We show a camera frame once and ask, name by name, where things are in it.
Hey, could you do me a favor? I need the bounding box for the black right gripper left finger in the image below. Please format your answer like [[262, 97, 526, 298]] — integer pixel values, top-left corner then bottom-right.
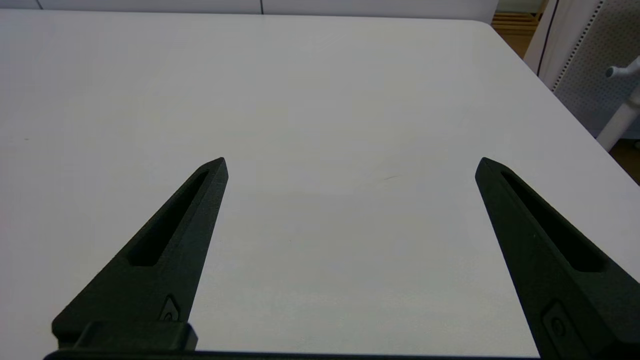
[[51, 157, 229, 348]]

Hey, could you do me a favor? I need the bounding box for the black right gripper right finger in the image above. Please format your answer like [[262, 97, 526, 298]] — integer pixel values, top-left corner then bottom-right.
[[474, 157, 640, 360]]

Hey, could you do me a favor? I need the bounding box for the white side table leg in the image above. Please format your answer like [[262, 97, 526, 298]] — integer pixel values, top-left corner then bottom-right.
[[596, 99, 640, 152]]

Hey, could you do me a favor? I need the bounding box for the white perforated pegboard panel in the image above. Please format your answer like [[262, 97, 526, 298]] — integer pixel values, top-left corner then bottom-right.
[[551, 0, 640, 140]]

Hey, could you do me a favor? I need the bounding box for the white table crank handle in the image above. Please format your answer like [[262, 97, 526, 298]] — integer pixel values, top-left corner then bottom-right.
[[605, 56, 640, 80]]

